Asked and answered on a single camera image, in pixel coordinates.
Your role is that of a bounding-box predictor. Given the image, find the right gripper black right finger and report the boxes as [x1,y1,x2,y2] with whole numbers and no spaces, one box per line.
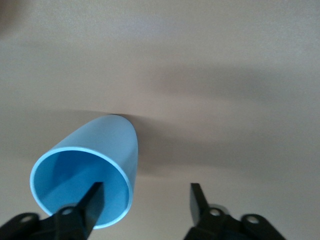
[183,183,286,240]

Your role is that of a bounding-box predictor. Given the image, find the brown table cover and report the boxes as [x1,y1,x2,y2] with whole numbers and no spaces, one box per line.
[0,0,320,240]

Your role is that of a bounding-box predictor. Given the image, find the blue plastic cup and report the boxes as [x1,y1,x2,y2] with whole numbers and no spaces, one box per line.
[29,113,139,230]

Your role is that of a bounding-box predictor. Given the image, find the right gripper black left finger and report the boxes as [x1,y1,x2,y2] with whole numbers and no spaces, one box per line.
[0,181,104,240]

